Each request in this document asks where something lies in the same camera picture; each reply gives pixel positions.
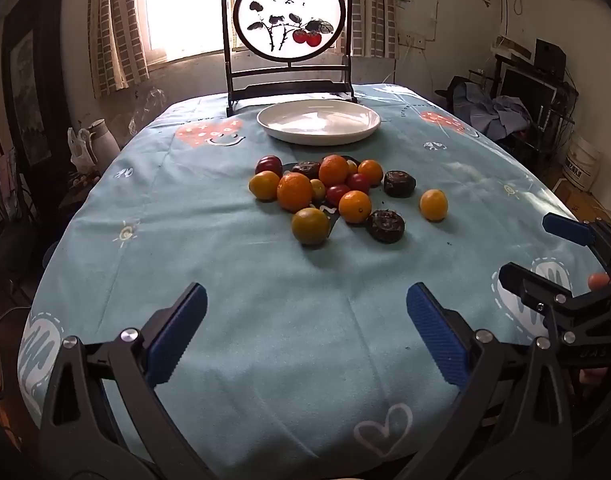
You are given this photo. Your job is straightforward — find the light blue printed tablecloth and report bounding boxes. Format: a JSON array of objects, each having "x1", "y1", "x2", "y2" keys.
[{"x1": 18, "y1": 82, "x2": 606, "y2": 480}]

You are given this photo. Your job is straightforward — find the white plastic bag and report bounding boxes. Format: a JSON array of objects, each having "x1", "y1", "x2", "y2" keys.
[{"x1": 68, "y1": 127, "x2": 99, "y2": 173}]

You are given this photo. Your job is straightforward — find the patterned window curtain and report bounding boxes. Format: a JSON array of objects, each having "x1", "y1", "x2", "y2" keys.
[
  {"x1": 353, "y1": 0, "x2": 399, "y2": 58},
  {"x1": 90, "y1": 0, "x2": 151, "y2": 98}
]

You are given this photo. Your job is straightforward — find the white thermos jug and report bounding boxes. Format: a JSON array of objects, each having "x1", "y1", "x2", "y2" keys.
[{"x1": 83, "y1": 119, "x2": 120, "y2": 166}]

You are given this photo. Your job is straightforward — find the black metal rack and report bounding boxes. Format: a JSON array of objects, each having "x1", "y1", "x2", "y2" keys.
[{"x1": 495, "y1": 55, "x2": 576, "y2": 171}]

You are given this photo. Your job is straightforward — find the computer monitor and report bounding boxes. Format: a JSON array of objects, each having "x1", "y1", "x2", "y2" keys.
[{"x1": 500, "y1": 67, "x2": 556, "y2": 111}]

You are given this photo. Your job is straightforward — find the greenish yellow mandarin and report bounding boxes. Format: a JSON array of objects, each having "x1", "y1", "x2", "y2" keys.
[{"x1": 292, "y1": 207, "x2": 330, "y2": 246}]

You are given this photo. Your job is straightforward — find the person's right hand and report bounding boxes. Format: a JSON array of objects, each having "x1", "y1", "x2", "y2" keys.
[{"x1": 580, "y1": 272, "x2": 611, "y2": 386}]

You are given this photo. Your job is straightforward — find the large orange mandarin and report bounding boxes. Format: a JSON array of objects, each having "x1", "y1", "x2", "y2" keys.
[{"x1": 277, "y1": 172, "x2": 313, "y2": 212}]

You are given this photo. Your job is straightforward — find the yellow-orange mandarin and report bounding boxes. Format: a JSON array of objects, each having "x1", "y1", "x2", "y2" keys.
[
  {"x1": 419, "y1": 189, "x2": 449, "y2": 222},
  {"x1": 249, "y1": 170, "x2": 281, "y2": 202}
]

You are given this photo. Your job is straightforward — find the dark framed wall picture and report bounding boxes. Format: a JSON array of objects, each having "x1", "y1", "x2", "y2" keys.
[{"x1": 3, "y1": 0, "x2": 71, "y2": 171}]

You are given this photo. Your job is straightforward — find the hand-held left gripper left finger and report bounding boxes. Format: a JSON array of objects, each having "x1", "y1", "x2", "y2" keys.
[{"x1": 38, "y1": 282, "x2": 216, "y2": 480}]

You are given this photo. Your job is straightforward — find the dark red plum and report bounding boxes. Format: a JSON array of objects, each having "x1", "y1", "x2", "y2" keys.
[{"x1": 256, "y1": 155, "x2": 284, "y2": 177}]

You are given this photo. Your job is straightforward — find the blue-grey clothes pile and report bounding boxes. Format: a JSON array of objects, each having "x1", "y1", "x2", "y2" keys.
[{"x1": 450, "y1": 80, "x2": 533, "y2": 138}]

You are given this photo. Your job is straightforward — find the dark wrinkled passion fruit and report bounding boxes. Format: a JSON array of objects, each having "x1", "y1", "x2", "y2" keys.
[
  {"x1": 292, "y1": 161, "x2": 322, "y2": 181},
  {"x1": 383, "y1": 170, "x2": 417, "y2": 199},
  {"x1": 366, "y1": 209, "x2": 405, "y2": 244}
]

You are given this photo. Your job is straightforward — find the dark wooden round painted screen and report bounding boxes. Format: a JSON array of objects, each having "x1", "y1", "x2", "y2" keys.
[{"x1": 220, "y1": 0, "x2": 356, "y2": 116}]

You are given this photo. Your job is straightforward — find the white round plate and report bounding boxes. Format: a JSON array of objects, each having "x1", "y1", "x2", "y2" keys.
[{"x1": 257, "y1": 100, "x2": 381, "y2": 145}]

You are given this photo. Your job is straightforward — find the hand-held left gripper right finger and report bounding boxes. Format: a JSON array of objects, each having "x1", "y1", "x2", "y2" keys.
[{"x1": 398, "y1": 282, "x2": 573, "y2": 480}]

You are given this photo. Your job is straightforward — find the black speaker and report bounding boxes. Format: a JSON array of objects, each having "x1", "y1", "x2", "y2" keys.
[{"x1": 535, "y1": 38, "x2": 567, "y2": 78}]

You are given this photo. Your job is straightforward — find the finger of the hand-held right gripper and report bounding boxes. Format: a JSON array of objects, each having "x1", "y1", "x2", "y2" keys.
[
  {"x1": 543, "y1": 212, "x2": 611, "y2": 273},
  {"x1": 499, "y1": 262, "x2": 575, "y2": 313}
]

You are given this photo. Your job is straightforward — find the white plastic bucket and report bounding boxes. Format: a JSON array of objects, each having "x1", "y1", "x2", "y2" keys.
[{"x1": 563, "y1": 137, "x2": 603, "y2": 191}]

